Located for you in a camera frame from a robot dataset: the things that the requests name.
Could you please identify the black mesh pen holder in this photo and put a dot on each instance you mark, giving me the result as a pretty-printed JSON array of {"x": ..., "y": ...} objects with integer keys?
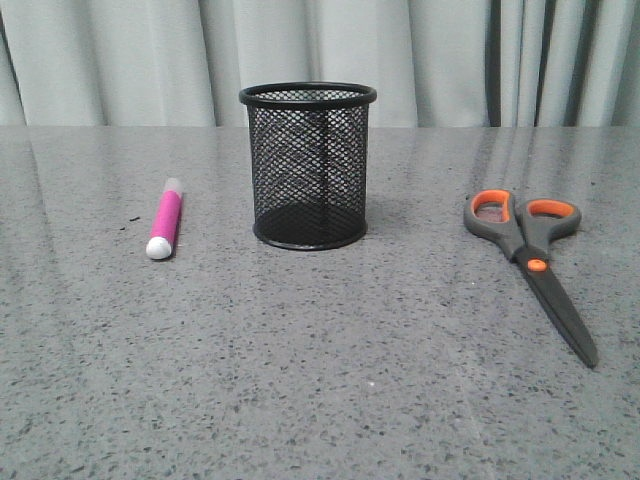
[{"x": 308, "y": 143}]

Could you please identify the pink marker pen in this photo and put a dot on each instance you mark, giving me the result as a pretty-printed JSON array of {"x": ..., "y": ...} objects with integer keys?
[{"x": 164, "y": 227}]

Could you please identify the grey orange scissors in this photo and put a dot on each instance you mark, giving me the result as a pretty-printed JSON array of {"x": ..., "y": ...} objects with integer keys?
[{"x": 524, "y": 234}]

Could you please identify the grey curtain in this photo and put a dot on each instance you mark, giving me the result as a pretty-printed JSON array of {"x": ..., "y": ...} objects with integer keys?
[{"x": 433, "y": 63}]

